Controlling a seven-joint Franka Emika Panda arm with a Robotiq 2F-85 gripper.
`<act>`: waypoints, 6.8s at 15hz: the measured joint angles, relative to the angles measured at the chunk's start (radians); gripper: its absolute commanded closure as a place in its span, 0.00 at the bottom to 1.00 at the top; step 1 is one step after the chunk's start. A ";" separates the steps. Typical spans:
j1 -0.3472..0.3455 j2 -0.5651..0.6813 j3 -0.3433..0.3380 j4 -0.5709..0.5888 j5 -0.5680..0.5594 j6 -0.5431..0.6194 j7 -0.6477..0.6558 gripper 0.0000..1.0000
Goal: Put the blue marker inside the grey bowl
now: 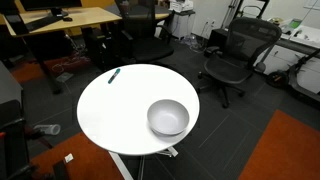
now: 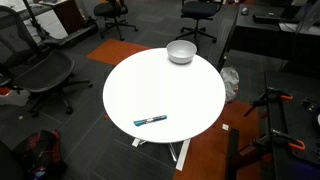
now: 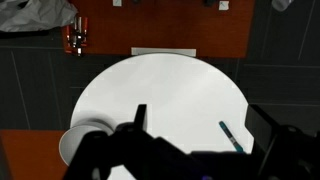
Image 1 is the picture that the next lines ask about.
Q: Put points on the black keyboard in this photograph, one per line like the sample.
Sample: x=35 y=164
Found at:
x=43 y=22

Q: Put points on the grey bowl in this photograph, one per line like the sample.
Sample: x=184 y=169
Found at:
x=168 y=116

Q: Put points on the clear plastic bottle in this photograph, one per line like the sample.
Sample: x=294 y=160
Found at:
x=48 y=129

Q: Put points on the black electric scooter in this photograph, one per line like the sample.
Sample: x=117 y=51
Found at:
x=296 y=78

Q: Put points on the wooden desk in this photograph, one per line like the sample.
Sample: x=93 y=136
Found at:
x=86 y=16

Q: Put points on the black computer tower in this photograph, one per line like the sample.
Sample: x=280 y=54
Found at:
x=96 y=46

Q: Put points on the black tripod stand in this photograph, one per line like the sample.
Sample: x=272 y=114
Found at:
x=243 y=10

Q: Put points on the black mesh office chair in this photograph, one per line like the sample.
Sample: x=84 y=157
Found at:
x=223 y=68

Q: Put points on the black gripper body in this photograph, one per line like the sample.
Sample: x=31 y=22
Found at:
x=16 y=24

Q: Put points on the white table base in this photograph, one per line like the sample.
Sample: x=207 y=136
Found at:
x=120 y=165

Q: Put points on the black computer mouse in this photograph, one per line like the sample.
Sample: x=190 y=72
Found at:
x=67 y=19

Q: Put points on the white workbench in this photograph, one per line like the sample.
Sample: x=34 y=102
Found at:
x=305 y=40

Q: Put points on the small white tag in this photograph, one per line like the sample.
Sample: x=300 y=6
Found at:
x=69 y=158

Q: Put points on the black padded office chair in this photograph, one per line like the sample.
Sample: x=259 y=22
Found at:
x=146 y=46

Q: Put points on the green box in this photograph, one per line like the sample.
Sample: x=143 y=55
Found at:
x=295 y=23

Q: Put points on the black computer monitor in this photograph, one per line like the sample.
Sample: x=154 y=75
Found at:
x=50 y=4

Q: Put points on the blue marker with teal cap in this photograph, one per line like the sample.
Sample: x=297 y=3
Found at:
x=114 y=76

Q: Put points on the grey power strip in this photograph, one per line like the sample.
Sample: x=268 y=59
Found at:
x=64 y=77

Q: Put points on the white cabinet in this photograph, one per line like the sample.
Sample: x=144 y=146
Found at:
x=182 y=25

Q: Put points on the black box on floor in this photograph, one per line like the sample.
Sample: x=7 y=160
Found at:
x=218 y=38

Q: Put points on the black equipment stand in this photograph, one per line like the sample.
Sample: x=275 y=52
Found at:
x=15 y=146

